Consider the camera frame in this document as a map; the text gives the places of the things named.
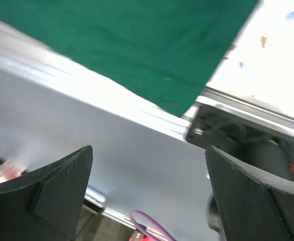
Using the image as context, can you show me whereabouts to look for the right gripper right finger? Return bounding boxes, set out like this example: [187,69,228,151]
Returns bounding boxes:
[206,146,294,240]

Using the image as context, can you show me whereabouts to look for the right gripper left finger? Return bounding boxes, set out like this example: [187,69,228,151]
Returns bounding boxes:
[0,146,93,240]

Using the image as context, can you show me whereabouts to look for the green surgical cloth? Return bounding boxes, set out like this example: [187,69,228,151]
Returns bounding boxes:
[0,1,257,116]

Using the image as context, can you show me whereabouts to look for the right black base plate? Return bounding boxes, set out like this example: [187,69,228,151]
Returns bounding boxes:
[185,105,294,175]

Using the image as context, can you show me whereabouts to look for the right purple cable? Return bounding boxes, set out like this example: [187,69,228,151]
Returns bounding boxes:
[130,210,177,241]

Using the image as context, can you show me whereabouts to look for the aluminium mounting rail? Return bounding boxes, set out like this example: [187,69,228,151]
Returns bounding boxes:
[0,21,294,240]

